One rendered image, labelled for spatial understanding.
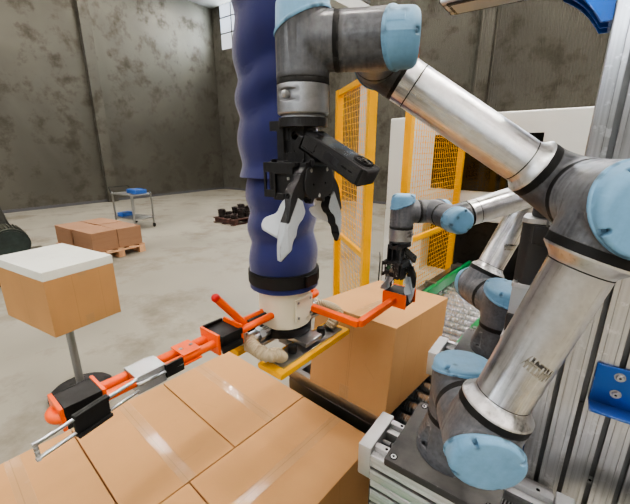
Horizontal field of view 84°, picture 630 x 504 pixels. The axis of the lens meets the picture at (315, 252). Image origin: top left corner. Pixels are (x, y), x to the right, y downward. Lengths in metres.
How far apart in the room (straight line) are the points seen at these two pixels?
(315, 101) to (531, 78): 9.92
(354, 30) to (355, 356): 1.28
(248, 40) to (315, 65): 0.50
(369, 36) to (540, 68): 9.91
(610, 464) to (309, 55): 0.95
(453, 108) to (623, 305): 0.48
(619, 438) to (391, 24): 0.86
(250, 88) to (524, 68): 9.66
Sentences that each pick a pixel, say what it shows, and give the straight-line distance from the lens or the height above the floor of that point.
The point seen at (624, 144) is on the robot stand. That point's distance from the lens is 0.81.
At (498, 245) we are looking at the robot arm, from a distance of 1.34.
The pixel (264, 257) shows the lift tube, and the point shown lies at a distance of 1.03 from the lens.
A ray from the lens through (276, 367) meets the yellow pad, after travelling 1.08.
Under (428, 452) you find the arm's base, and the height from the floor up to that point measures 1.06.
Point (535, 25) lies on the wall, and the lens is 10.60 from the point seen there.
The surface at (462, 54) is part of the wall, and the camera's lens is 10.81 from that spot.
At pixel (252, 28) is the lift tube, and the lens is 1.01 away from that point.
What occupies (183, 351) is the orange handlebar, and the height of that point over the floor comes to 1.19.
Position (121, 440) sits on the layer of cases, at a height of 0.54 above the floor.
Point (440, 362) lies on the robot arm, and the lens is 0.78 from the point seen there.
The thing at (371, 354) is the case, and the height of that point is 0.87.
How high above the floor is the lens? 1.68
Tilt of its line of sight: 16 degrees down
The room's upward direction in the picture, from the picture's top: straight up
